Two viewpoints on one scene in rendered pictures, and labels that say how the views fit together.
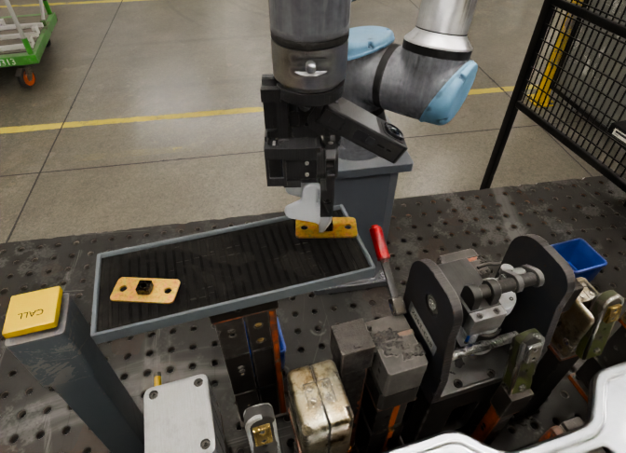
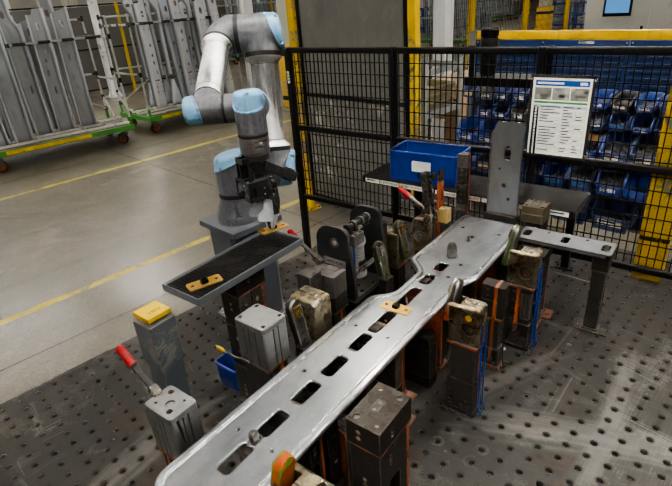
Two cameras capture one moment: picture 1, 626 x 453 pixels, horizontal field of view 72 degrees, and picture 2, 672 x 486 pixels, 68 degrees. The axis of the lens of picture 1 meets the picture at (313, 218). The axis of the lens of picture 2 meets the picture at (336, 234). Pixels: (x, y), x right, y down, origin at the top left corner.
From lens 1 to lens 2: 0.91 m
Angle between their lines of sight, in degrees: 33
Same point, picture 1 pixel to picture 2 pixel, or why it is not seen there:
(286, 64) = (251, 146)
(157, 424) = (252, 321)
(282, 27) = (249, 132)
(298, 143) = (259, 179)
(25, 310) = (149, 311)
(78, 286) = (54, 419)
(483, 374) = (370, 283)
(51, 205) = not seen: outside the picture
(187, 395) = (256, 310)
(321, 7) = (262, 122)
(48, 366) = (166, 346)
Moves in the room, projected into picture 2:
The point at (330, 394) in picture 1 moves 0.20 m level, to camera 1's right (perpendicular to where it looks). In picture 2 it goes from (314, 292) to (374, 266)
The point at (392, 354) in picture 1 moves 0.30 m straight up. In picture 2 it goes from (329, 273) to (320, 168)
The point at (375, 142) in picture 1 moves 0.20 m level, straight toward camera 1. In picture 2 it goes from (286, 172) to (318, 194)
